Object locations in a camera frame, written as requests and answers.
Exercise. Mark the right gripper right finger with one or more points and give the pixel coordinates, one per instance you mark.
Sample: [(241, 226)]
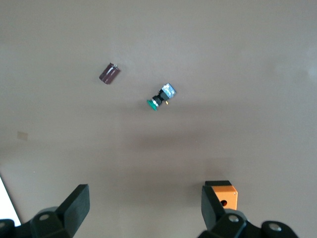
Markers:
[(213, 213)]

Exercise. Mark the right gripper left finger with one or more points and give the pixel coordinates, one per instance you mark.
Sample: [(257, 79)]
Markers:
[(74, 208)]

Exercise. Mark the green push button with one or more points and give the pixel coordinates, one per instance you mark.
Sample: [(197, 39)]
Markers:
[(161, 96)]

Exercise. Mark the orange box with black base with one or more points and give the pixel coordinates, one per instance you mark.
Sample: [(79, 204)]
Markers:
[(229, 196)]

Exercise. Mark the brown tape patch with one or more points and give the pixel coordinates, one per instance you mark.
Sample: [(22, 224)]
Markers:
[(22, 136)]

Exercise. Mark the dark maroon electronic component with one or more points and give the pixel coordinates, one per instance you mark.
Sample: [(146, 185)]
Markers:
[(109, 73)]

